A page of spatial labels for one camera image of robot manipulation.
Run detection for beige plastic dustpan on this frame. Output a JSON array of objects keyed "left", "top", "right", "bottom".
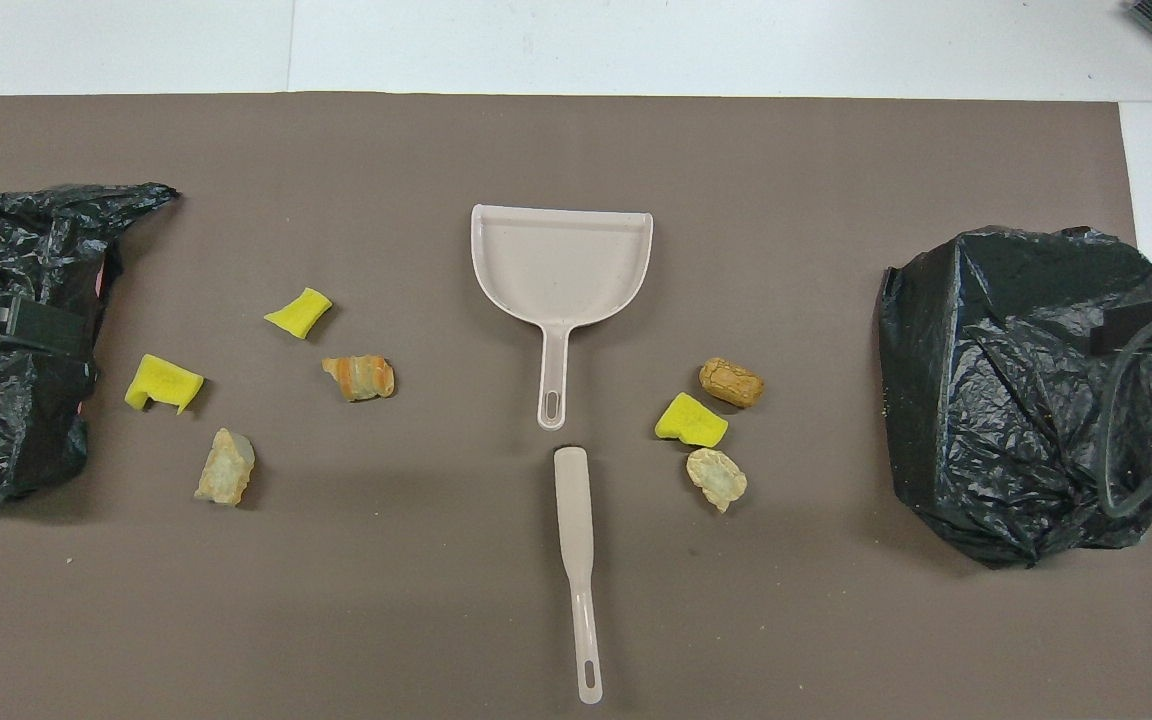
[{"left": 470, "top": 204, "right": 655, "bottom": 432}]

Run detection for beige hand brush black bristles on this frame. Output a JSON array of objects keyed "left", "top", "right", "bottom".
[{"left": 553, "top": 446, "right": 604, "bottom": 705}]

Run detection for black trash bag bin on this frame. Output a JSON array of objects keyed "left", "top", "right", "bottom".
[
  {"left": 876, "top": 226, "right": 1152, "bottom": 569},
  {"left": 0, "top": 182, "right": 181, "bottom": 507}
]

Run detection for brown table mat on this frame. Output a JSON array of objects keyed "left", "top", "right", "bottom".
[{"left": 0, "top": 92, "right": 1152, "bottom": 720}]

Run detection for yellow sponge piece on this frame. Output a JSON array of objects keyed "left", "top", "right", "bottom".
[
  {"left": 124, "top": 354, "right": 205, "bottom": 415},
  {"left": 264, "top": 287, "right": 333, "bottom": 340},
  {"left": 654, "top": 392, "right": 729, "bottom": 448}
]

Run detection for orange striped croissant piece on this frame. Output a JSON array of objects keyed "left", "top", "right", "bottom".
[{"left": 322, "top": 354, "right": 396, "bottom": 403}]

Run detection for pale bread chunk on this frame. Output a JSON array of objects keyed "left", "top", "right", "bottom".
[
  {"left": 686, "top": 448, "right": 748, "bottom": 514},
  {"left": 194, "top": 428, "right": 257, "bottom": 507}
]

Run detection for brown bread roll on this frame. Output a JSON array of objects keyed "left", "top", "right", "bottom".
[{"left": 698, "top": 358, "right": 766, "bottom": 409}]

